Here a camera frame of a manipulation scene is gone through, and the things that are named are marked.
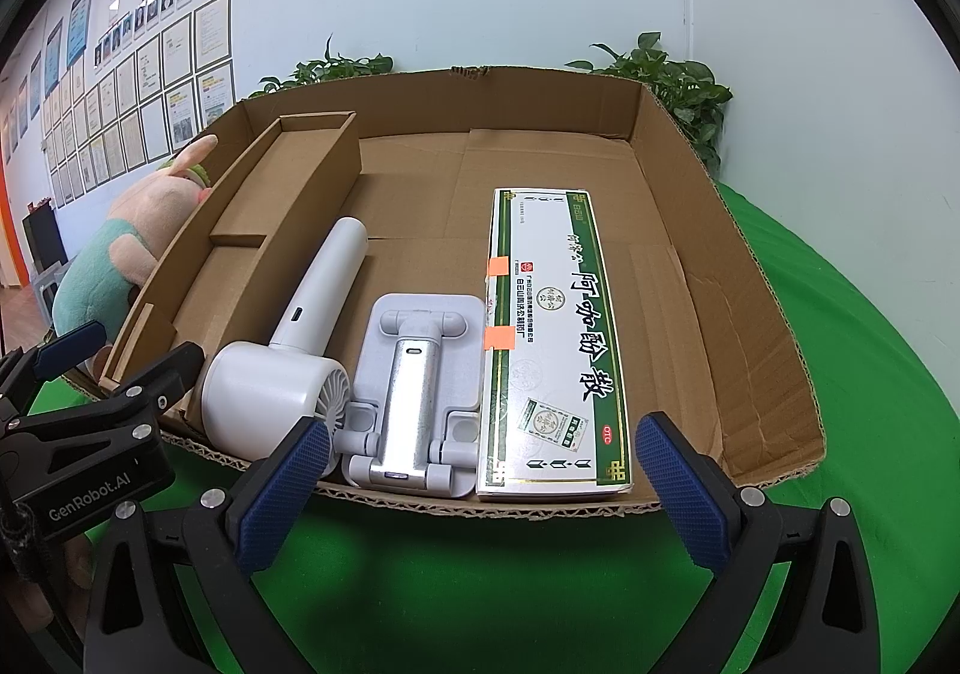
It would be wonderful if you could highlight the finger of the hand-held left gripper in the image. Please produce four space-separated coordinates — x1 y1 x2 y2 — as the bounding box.
0 320 108 414
6 342 206 436

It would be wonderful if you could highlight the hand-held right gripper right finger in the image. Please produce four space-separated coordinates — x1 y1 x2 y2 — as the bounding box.
635 411 882 674

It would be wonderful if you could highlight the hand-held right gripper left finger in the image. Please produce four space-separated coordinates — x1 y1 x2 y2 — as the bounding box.
81 415 332 674

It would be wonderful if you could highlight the white handheld fan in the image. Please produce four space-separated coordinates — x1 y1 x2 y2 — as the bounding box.
196 216 368 463

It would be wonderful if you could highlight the white folding phone stand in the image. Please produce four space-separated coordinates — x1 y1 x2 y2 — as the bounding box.
330 293 485 495

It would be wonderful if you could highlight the white and green medicine box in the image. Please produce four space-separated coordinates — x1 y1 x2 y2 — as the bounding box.
474 188 632 504

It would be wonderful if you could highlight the brown cardboard box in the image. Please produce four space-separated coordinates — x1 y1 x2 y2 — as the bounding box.
58 65 827 517

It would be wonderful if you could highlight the person's left hand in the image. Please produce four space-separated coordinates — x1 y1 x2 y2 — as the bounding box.
64 539 98 589

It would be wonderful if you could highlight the pink pig plush toy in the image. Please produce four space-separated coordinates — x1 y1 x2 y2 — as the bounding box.
51 134 220 345

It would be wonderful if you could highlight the black cabinet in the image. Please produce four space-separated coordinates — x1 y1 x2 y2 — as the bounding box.
22 201 68 270

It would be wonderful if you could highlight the cardboard divider insert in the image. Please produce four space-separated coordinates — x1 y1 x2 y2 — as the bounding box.
99 111 362 394

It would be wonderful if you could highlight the group of framed certificates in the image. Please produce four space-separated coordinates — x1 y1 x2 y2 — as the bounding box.
37 0 235 206

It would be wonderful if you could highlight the green potted plant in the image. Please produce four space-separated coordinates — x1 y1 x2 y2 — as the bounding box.
247 36 395 101
566 32 732 176

